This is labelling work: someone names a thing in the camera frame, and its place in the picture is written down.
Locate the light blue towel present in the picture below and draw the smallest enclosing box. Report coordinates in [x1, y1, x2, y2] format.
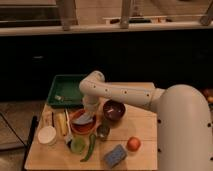
[72, 112, 93, 125]

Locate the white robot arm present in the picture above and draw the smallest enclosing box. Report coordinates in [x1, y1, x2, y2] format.
[79, 71, 213, 171]

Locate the dark purple bowl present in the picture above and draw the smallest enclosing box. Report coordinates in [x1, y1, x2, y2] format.
[103, 100, 126, 121]

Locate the red orange bowl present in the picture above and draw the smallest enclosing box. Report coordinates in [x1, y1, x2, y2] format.
[70, 109, 97, 135]

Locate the small metal cup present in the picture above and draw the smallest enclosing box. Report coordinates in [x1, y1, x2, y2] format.
[97, 124, 110, 140]

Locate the green plastic tray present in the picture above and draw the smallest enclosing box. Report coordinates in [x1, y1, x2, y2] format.
[47, 74, 86, 108]

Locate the yellow corn cob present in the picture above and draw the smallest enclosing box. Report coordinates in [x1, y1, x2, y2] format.
[56, 113, 67, 136]

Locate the small object in tray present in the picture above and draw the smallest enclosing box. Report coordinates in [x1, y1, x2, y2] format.
[55, 95, 64, 101]

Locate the green chili pepper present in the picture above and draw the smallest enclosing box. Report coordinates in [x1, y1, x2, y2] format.
[80, 133, 96, 162]

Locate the small green cup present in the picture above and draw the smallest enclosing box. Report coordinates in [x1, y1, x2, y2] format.
[71, 137, 86, 154]

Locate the beige block with black stick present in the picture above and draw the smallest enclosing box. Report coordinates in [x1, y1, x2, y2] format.
[42, 111, 54, 126]

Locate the white round container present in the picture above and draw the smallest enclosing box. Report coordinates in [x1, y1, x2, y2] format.
[37, 126, 56, 145]

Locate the blue sponge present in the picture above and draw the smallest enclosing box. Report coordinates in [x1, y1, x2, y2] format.
[104, 145, 127, 168]

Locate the orange fruit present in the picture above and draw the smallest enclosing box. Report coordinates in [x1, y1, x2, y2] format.
[126, 137, 141, 152]

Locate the white handled brush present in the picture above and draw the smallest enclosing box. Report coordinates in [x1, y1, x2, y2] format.
[64, 109, 73, 146]

